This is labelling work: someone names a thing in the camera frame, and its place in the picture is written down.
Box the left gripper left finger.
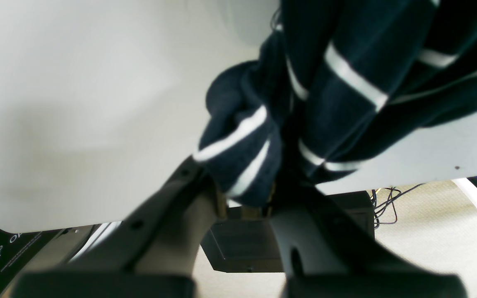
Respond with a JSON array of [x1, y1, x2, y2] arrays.
[[11, 157, 217, 298]]

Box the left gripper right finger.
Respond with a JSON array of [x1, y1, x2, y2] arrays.
[[270, 182, 467, 298]]

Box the navy white striped t-shirt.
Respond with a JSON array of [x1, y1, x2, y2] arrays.
[[193, 0, 477, 207]]

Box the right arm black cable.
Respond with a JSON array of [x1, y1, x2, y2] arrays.
[[370, 183, 425, 226]]

